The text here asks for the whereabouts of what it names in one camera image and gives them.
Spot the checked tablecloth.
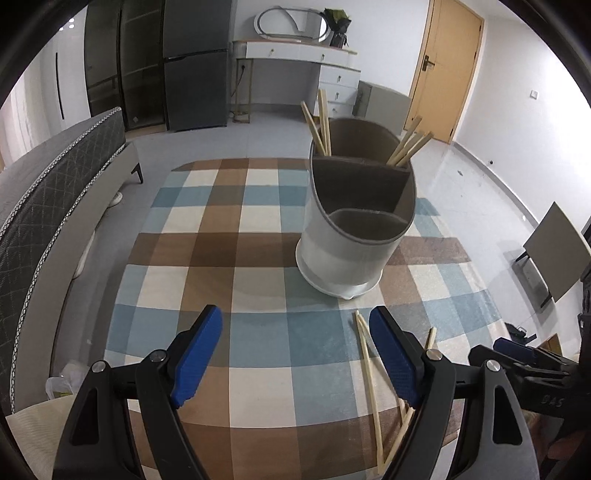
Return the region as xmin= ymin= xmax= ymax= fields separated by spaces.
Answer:
xmin=104 ymin=157 xmax=509 ymax=480

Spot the grey quilted mattress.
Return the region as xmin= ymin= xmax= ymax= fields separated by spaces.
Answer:
xmin=0 ymin=107 xmax=126 ymax=407

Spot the wooden chopstick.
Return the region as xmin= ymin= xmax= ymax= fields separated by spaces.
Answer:
xmin=387 ymin=116 xmax=423 ymax=166
xmin=301 ymin=102 xmax=326 ymax=157
xmin=322 ymin=90 xmax=332 ymax=157
xmin=396 ymin=132 xmax=435 ymax=167
xmin=318 ymin=90 xmax=328 ymax=157
xmin=379 ymin=327 xmax=437 ymax=475
xmin=354 ymin=311 xmax=385 ymax=473
xmin=390 ymin=132 xmax=426 ymax=166
xmin=356 ymin=316 xmax=414 ymax=424

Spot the dark grey fridge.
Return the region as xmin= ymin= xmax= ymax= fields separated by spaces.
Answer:
xmin=161 ymin=0 xmax=234 ymax=132

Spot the white wardrobe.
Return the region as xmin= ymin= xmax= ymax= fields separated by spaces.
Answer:
xmin=14 ymin=7 xmax=93 ymax=139

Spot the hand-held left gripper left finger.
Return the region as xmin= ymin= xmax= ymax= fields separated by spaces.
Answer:
xmin=51 ymin=305 xmax=225 ymax=480

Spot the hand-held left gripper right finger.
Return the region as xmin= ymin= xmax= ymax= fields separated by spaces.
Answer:
xmin=368 ymin=305 xmax=541 ymax=480

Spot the grey oval utensil holder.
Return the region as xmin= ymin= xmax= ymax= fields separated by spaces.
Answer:
xmin=295 ymin=117 xmax=417 ymax=300

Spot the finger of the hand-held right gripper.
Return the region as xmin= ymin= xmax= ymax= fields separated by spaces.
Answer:
xmin=492 ymin=337 xmax=578 ymax=370
xmin=468 ymin=344 xmax=532 ymax=393

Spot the white plastic bag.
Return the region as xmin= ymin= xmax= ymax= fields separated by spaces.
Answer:
xmin=45 ymin=362 xmax=88 ymax=402

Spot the white dressing table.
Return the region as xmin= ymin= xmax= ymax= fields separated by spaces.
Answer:
xmin=231 ymin=39 xmax=362 ymax=124

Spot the grey nightstand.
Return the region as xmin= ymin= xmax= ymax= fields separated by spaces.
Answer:
xmin=353 ymin=80 xmax=411 ymax=134

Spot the small grey side table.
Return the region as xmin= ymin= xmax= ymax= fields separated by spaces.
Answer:
xmin=515 ymin=202 xmax=591 ymax=310

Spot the beige chair cushion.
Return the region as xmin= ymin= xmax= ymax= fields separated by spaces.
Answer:
xmin=4 ymin=397 xmax=79 ymax=480

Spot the dark glass cabinet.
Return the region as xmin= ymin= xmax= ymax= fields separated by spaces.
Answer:
xmin=84 ymin=0 xmax=168 ymax=130

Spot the wooden door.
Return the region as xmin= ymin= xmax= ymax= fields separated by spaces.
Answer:
xmin=403 ymin=0 xmax=485 ymax=145

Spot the flower bouquet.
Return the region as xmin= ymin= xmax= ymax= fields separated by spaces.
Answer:
xmin=323 ymin=8 xmax=352 ymax=48

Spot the oval mirror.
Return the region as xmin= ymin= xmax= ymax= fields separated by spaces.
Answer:
xmin=255 ymin=6 xmax=329 ymax=44

